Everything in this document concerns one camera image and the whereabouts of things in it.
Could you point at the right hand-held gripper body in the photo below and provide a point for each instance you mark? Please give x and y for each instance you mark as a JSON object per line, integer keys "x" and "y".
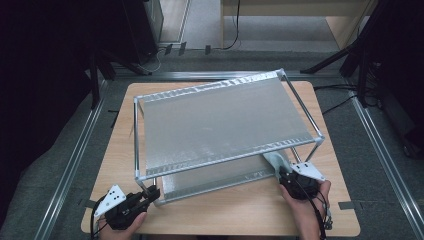
{"x": 300, "y": 188}

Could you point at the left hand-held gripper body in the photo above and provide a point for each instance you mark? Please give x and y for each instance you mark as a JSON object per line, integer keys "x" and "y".
{"x": 111, "y": 203}

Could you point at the light blue cleaning cloth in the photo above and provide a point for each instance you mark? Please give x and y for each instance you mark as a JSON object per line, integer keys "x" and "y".
{"x": 275, "y": 161}

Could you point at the person's right hand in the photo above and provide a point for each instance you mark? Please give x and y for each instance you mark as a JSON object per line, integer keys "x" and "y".
{"x": 308, "y": 210}

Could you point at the person's left hand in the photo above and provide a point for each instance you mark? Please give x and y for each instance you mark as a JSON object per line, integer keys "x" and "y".
{"x": 123, "y": 235}

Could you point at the grey floor tape piece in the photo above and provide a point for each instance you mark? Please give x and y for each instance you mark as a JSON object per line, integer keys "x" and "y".
{"x": 87, "y": 203}
{"x": 350, "y": 205}

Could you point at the thin black tape strip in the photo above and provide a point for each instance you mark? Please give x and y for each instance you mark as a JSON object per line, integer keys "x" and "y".
{"x": 115, "y": 120}

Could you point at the black tripod stand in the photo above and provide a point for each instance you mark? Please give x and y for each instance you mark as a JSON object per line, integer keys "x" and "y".
{"x": 333, "y": 56}
{"x": 95, "y": 83}

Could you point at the black floor tape piece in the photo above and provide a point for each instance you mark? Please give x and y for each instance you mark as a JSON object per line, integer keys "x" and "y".
{"x": 207, "y": 50}
{"x": 182, "y": 48}
{"x": 168, "y": 49}

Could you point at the black curtain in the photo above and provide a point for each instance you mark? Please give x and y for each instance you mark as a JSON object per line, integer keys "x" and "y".
{"x": 406, "y": 50}
{"x": 33, "y": 66}

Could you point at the light wooden desk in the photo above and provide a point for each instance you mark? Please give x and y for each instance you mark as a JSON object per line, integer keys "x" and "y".
{"x": 283, "y": 8}

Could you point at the black computer tower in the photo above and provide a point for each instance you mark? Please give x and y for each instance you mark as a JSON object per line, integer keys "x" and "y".
{"x": 140, "y": 26}

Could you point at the aluminium floor rail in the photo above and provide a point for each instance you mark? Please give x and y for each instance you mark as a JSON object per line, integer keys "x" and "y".
{"x": 71, "y": 163}
{"x": 376, "y": 140}

